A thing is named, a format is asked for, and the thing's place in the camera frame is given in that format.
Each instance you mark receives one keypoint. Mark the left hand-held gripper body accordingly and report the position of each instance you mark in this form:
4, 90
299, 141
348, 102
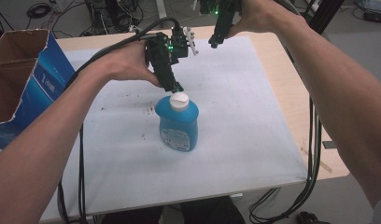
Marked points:
162, 51

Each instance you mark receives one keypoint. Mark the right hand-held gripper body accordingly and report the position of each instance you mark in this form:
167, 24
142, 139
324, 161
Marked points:
222, 12

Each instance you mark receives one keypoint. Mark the blue detergent bottle white cap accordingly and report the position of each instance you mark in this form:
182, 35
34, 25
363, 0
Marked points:
178, 124

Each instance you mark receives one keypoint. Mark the person's left hand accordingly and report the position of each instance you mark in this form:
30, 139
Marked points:
126, 63

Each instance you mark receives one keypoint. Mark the person's right hand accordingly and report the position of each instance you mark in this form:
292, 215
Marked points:
266, 15

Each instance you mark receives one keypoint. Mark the white cloth mat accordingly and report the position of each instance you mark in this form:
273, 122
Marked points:
229, 124

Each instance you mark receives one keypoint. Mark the black metal stand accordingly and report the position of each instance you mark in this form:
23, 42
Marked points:
325, 14

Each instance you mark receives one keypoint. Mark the blue cardboard box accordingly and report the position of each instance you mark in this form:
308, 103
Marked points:
26, 84

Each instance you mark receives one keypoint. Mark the black device on floor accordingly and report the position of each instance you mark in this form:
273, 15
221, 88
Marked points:
374, 15

